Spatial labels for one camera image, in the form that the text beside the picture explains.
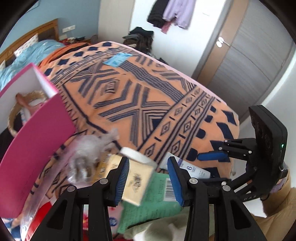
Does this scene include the pink hanging cloth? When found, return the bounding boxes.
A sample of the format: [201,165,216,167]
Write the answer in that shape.
[161,22,173,35]

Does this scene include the wooden nightstand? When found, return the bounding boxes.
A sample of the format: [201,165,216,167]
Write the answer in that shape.
[59,36,99,46]

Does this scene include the person's right forearm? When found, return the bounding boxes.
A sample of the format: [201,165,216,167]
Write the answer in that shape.
[251,170,296,241]

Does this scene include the pale green cloth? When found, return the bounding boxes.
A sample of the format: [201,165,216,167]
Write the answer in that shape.
[126,210,193,241]

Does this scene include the white tape roll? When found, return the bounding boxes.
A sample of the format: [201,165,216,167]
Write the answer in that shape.
[119,147,158,167]

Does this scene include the green packet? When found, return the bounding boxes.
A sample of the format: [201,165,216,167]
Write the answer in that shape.
[117,173,192,234]

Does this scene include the orange navy patterned blanket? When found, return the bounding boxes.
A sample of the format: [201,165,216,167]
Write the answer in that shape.
[30,41,240,204]

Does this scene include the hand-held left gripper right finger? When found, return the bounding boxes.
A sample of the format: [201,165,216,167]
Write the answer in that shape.
[167,156,266,241]

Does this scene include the wooden bed headboard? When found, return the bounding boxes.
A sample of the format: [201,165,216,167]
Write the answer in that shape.
[0,19,60,63]

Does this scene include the white tube with black cap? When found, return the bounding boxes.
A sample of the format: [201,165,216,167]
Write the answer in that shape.
[159,153,211,179]

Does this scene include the white patterned pillow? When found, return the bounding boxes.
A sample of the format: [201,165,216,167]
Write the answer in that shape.
[13,33,39,57]

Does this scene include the orange cloth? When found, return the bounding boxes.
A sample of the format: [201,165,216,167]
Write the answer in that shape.
[38,42,93,68]

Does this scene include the pink cardboard box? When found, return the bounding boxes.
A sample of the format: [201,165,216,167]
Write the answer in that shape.
[0,63,77,218]

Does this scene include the beige plaid headband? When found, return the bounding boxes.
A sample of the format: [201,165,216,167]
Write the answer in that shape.
[8,90,50,137]

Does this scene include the beige printed box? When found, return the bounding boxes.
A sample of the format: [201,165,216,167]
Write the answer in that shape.
[121,160,154,207]

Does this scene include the clear bag of trinkets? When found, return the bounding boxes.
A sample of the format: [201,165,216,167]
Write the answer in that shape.
[66,128,121,186]

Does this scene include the yellow packet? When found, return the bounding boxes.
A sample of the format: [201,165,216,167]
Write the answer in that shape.
[95,154,116,179]

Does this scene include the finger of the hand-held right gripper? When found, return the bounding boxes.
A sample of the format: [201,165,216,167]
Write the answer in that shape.
[197,138,258,163]
[203,166,258,198]

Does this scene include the pile of dark clothes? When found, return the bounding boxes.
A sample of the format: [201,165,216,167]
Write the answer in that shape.
[122,27,154,56]

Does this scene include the blue floral duvet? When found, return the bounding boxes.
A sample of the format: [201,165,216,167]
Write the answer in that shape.
[0,39,65,91]

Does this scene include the grey door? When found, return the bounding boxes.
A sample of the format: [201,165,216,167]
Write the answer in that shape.
[209,0,296,121]

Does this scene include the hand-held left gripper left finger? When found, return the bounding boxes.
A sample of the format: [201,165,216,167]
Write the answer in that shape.
[30,157,130,241]

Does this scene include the blue printed card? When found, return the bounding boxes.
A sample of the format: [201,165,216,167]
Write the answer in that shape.
[103,53,132,67]

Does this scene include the red white zip bag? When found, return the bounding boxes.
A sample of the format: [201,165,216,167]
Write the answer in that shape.
[24,201,55,241]

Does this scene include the black hanging jacket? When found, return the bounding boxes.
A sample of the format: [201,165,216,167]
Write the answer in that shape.
[147,0,171,28]

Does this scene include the silver door handle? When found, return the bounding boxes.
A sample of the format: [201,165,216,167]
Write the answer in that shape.
[216,37,231,48]

